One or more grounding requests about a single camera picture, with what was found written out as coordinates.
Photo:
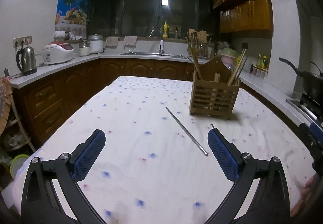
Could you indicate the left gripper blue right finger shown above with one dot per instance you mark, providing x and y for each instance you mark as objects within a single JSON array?
[{"x": 227, "y": 155}]

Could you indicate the white floral tablecloth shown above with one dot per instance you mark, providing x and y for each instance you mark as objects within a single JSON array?
[{"x": 150, "y": 171}]

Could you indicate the white pot with lid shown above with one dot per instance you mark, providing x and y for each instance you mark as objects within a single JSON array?
[{"x": 96, "y": 43}]

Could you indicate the black frying pan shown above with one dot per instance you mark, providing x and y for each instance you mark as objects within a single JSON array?
[{"x": 312, "y": 83}]

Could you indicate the pink green container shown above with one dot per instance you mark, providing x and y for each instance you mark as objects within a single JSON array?
[{"x": 229, "y": 56}]

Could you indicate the right hand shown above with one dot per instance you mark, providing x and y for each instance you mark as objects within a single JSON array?
[{"x": 305, "y": 196}]

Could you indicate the countertop utensil rack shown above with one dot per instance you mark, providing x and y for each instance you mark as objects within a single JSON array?
[{"x": 199, "y": 42}]

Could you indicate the steel electric kettle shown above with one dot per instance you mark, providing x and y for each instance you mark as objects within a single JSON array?
[{"x": 26, "y": 60}]

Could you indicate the wooden utensil holder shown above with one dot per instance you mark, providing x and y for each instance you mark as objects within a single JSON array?
[{"x": 214, "y": 92}]

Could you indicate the fruit beach poster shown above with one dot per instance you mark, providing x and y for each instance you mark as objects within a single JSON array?
[{"x": 72, "y": 17}]

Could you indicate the yellow dish soap bottle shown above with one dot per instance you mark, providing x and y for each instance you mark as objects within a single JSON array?
[{"x": 165, "y": 30}]

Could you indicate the white red rice cooker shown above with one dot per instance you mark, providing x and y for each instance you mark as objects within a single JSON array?
[{"x": 57, "y": 53}]

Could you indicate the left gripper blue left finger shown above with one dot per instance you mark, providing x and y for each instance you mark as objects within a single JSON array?
[{"x": 84, "y": 156}]

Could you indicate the bamboo chopstick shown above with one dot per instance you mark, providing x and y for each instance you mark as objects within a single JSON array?
[
  {"x": 234, "y": 73},
  {"x": 195, "y": 60}
]

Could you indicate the steel kitchen sink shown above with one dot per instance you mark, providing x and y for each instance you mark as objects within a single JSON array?
[{"x": 164, "y": 55}]

